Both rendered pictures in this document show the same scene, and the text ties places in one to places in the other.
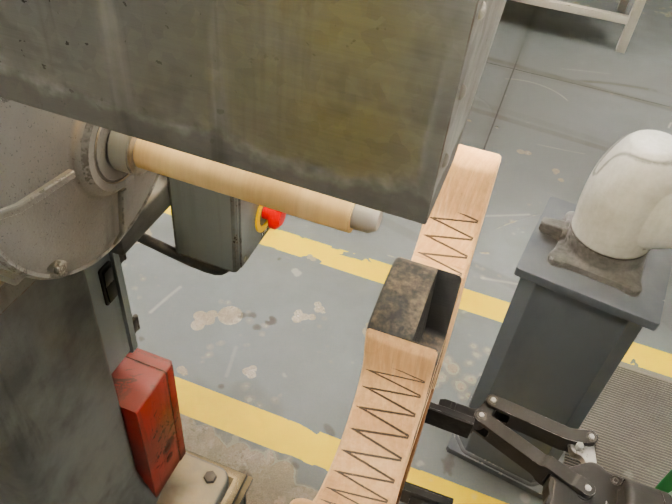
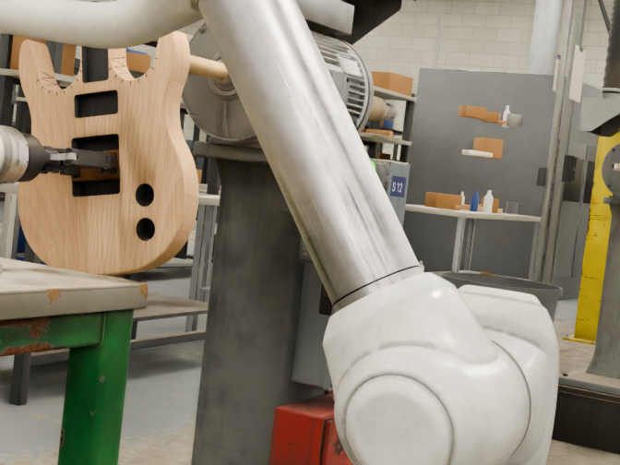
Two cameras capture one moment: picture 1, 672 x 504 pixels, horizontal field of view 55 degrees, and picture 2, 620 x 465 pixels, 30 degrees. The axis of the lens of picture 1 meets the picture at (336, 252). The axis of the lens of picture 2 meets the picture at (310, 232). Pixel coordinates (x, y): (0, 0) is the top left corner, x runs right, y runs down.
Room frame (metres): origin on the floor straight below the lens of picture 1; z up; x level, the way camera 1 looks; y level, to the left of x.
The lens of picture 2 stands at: (1.05, -1.91, 1.09)
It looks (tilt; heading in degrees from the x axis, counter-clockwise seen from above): 3 degrees down; 102
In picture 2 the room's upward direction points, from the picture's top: 6 degrees clockwise
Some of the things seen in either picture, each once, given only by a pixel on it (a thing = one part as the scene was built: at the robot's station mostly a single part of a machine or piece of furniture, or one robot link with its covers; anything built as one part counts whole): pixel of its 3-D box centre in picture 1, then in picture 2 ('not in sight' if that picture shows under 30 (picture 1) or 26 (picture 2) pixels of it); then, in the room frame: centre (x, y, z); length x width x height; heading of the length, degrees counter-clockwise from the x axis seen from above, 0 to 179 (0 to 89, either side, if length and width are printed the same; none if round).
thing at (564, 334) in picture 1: (547, 358); not in sight; (1.00, -0.54, 0.35); 0.28 x 0.28 x 0.70; 66
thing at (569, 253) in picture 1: (595, 240); not in sight; (1.01, -0.52, 0.73); 0.22 x 0.18 x 0.06; 66
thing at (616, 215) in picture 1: (638, 190); (485, 379); (1.00, -0.55, 0.87); 0.18 x 0.16 x 0.22; 78
